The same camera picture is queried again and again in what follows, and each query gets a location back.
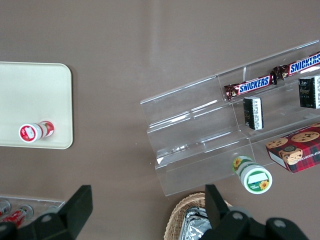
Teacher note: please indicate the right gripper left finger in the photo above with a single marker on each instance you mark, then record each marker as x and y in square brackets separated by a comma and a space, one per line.
[67, 217]

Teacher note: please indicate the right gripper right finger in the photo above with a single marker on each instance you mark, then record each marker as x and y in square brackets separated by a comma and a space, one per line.
[217, 215]

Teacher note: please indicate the oval light wicker basket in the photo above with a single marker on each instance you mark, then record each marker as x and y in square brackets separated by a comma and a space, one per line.
[175, 220]

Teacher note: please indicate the beige plastic tray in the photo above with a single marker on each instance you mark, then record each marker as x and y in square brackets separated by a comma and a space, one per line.
[32, 100]

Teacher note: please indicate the stacked foil containers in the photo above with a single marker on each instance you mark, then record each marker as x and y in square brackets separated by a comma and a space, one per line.
[195, 225]

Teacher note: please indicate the clear acrylic bottle rack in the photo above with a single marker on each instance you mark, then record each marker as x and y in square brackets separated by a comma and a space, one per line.
[45, 203]

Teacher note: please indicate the green lid sunflower cup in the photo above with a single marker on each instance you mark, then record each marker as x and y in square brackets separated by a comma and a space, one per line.
[255, 180]

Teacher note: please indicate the clear acrylic tiered stand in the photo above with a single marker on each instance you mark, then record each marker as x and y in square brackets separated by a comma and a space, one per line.
[195, 140]

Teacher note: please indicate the red lid yogurt cup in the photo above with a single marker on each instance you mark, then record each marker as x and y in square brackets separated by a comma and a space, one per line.
[32, 131]

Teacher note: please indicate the red plaid cookie box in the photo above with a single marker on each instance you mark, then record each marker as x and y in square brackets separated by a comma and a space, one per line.
[300, 152]

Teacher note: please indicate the small black box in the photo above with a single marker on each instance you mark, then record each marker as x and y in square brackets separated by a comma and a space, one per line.
[253, 113]
[310, 92]

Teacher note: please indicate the Snickers bar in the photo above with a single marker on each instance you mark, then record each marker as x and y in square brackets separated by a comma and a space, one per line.
[300, 65]
[250, 87]

